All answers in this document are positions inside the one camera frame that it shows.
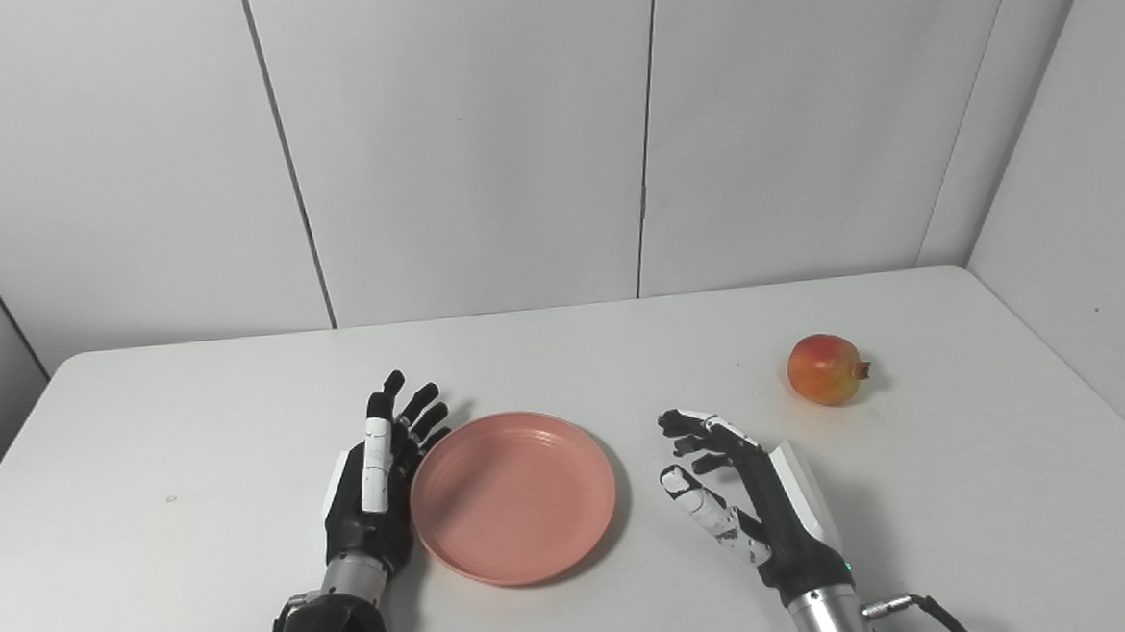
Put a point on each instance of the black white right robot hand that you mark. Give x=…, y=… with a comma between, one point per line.
x=785, y=526

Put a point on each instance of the pink round plate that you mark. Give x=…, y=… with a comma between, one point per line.
x=514, y=501

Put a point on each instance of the red yellow pomegranate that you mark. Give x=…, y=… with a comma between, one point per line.
x=823, y=370

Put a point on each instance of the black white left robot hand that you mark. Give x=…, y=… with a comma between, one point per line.
x=362, y=534

